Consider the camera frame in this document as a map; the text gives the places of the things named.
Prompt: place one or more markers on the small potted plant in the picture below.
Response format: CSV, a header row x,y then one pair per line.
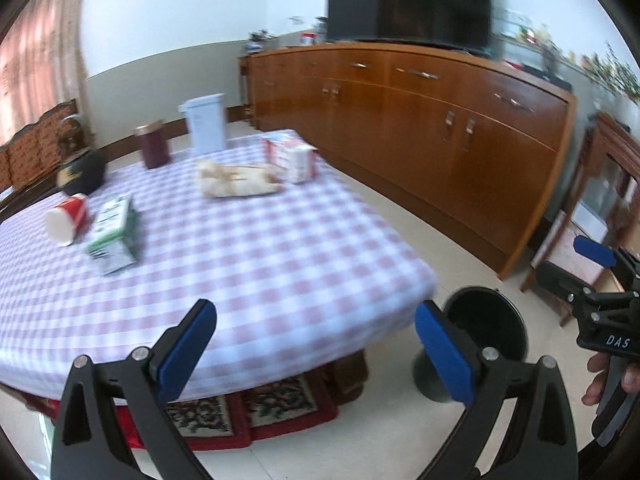
x,y
261,40

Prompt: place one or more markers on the wooden framed stand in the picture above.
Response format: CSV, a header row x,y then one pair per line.
x,y
595,160

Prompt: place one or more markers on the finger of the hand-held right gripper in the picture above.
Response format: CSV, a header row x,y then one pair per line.
x,y
562,280
595,252

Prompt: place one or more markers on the person's right hand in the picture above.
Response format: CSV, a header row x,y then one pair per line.
x,y
596,380

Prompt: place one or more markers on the white lidded box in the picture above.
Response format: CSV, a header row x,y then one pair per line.
x,y
205,125

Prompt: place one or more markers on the small red box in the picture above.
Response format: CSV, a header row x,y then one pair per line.
x,y
308,38

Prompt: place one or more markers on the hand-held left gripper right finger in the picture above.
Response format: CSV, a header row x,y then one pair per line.
x,y
445,360

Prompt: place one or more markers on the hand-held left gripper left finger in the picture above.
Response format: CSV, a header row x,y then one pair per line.
x,y
187,350

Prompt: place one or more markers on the pink curtain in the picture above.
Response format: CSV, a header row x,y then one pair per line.
x,y
40,50

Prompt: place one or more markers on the black box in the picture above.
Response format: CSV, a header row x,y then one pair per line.
x,y
554,80

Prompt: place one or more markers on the brown canister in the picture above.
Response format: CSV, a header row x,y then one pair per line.
x,y
152,146

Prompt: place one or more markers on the red patterned rug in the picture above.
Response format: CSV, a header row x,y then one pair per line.
x,y
260,405

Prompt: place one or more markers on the pink paper cup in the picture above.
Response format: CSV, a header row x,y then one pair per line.
x,y
67,217

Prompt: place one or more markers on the black trash bin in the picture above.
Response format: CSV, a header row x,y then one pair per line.
x,y
480,320

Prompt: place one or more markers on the carved wooden sofa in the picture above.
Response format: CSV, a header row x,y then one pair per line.
x,y
30,155

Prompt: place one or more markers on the purple checkered tablecloth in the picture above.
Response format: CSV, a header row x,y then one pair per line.
x,y
225,260

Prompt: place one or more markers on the green and white carton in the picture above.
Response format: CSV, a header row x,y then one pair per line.
x,y
115,235

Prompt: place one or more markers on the pink and white carton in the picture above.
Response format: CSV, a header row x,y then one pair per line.
x,y
292,157

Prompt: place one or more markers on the green leafy plant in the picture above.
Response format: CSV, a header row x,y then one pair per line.
x,y
617,72

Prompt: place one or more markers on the black television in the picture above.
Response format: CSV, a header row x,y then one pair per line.
x,y
410,0

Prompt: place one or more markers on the wooden sideboard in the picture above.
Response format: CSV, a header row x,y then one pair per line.
x,y
425,135

